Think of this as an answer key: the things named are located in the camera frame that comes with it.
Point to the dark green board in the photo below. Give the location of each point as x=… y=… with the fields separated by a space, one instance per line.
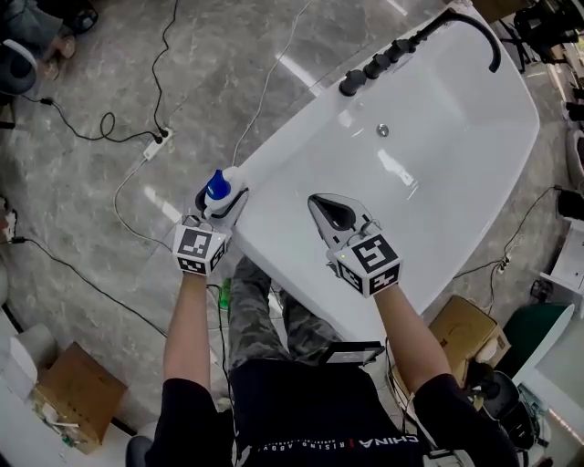
x=534 y=337

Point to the person's right forearm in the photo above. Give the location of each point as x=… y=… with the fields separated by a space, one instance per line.
x=410 y=337

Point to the green plastic object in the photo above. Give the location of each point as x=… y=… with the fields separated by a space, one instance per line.
x=224 y=294

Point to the black chair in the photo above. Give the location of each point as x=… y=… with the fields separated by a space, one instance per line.
x=506 y=406

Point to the white bottle with blue cap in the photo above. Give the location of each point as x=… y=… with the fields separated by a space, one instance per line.
x=220 y=188

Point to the chrome overflow cap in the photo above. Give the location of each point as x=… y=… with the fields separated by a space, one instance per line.
x=382 y=130

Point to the person's camouflage trousers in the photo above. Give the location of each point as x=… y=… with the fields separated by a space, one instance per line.
x=255 y=314

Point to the white cylinder roll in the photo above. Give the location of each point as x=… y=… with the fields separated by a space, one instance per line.
x=29 y=360

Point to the white headset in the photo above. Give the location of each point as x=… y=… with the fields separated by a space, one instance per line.
x=20 y=68

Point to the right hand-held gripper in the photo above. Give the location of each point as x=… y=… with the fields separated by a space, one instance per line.
x=365 y=262

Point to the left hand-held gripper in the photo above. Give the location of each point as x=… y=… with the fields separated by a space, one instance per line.
x=200 y=246

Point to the small white power strip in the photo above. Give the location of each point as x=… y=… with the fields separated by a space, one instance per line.
x=503 y=263

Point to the open cardboard box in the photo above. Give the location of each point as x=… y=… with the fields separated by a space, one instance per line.
x=77 y=392

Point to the closed cardboard box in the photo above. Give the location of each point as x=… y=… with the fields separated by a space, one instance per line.
x=465 y=333

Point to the black flat device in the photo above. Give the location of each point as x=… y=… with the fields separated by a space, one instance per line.
x=351 y=353

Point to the black curved bathtub faucet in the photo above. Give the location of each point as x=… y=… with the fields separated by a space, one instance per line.
x=479 y=27

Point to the person's left forearm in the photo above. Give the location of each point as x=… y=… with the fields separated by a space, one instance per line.
x=187 y=328

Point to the white bathtub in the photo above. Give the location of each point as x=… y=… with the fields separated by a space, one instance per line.
x=410 y=150

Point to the person's black shirt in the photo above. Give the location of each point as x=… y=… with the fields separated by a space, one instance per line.
x=319 y=410

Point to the black round faucet knob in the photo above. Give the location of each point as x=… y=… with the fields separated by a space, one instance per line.
x=399 y=50
x=377 y=66
x=351 y=83

